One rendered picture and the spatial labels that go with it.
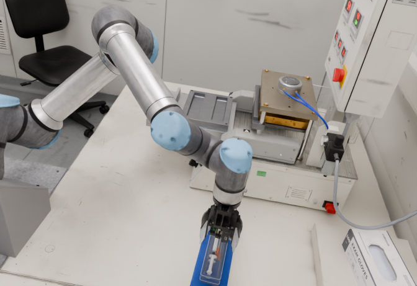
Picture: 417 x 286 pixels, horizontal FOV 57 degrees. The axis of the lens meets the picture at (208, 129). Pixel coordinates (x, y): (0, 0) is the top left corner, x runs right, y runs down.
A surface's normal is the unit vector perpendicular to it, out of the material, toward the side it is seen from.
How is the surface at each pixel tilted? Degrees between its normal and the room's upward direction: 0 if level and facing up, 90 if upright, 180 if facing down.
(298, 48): 90
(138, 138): 0
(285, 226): 0
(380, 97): 90
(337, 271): 0
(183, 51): 90
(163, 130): 50
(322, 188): 90
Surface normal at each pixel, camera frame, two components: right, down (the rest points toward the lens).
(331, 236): 0.12, -0.82
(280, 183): -0.14, 0.54
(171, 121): -0.38, -0.25
